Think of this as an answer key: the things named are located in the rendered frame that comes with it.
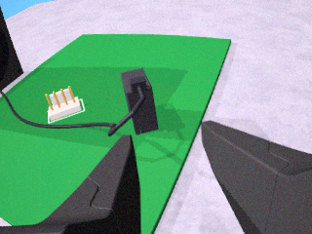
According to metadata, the green circuit board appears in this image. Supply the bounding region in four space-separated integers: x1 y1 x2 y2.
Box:
0 34 231 234

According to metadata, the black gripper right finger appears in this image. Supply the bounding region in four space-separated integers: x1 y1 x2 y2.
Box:
200 121 312 234

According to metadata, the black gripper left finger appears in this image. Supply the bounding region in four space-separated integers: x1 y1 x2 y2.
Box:
0 136 141 234

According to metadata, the black cooling fan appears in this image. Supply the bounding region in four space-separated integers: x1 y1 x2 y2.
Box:
0 7 24 90

